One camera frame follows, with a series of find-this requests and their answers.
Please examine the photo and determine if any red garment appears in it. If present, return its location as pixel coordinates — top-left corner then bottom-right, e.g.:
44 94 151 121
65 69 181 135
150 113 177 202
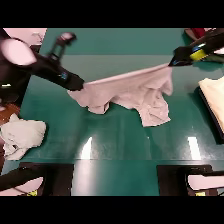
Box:
185 28 208 41

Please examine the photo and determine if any white garment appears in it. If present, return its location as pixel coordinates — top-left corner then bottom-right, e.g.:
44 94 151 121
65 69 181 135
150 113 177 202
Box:
0 113 47 161

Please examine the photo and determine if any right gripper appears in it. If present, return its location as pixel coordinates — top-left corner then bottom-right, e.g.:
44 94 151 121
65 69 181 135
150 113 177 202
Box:
168 46 195 68

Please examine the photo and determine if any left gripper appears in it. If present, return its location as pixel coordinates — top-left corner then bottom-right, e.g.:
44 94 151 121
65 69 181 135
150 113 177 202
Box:
53 65 85 92

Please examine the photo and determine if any pale pink T-shirt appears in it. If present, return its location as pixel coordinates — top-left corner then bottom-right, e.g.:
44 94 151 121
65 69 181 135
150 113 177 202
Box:
67 62 174 128

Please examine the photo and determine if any black folded garment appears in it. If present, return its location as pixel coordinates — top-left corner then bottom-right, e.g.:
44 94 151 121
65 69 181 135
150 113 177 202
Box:
198 87 224 140

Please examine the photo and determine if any dark green garment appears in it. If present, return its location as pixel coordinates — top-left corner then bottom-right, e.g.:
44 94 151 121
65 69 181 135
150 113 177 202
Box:
201 53 224 64

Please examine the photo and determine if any cream folded garment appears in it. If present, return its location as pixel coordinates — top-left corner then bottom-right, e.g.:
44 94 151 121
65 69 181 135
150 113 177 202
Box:
198 75 224 128

